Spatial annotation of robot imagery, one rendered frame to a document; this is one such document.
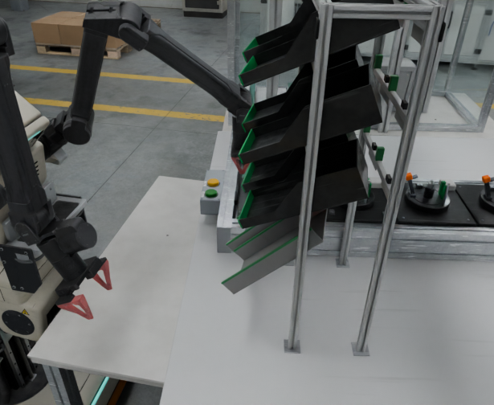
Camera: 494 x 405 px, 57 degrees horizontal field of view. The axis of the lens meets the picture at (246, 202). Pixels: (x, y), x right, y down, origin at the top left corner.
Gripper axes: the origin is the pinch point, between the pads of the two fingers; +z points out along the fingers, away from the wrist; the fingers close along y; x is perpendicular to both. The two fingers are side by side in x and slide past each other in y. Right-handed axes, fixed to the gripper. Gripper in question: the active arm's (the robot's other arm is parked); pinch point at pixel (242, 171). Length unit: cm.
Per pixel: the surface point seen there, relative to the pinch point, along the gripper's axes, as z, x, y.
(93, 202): 105, 111, 137
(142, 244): 19.5, 31.8, -14.3
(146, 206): 19.6, 35.2, 7.5
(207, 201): 10.2, 11.5, -2.3
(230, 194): 9.9, 3.9, 1.4
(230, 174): 10.8, 5.1, 16.2
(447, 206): 9, -66, -6
